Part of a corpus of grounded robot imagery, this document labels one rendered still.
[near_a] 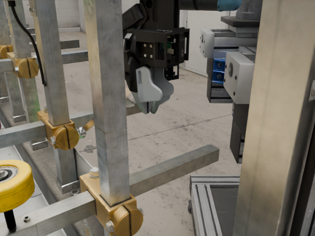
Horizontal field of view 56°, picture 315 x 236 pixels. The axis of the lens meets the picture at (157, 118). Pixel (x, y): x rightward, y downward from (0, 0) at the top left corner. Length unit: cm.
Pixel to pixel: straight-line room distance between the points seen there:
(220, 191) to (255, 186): 134
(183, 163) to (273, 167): 40
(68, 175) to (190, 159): 29
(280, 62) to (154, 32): 30
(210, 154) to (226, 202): 87
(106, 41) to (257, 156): 24
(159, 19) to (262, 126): 31
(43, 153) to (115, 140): 52
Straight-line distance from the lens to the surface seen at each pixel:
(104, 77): 39
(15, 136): 70
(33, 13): 62
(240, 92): 67
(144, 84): 50
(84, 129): 66
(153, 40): 46
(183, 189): 191
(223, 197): 153
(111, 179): 45
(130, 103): 77
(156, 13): 48
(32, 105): 90
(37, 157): 91
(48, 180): 80
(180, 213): 174
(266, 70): 19
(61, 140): 65
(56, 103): 65
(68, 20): 981
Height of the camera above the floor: 113
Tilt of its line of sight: 23 degrees down
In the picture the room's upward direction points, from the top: straight up
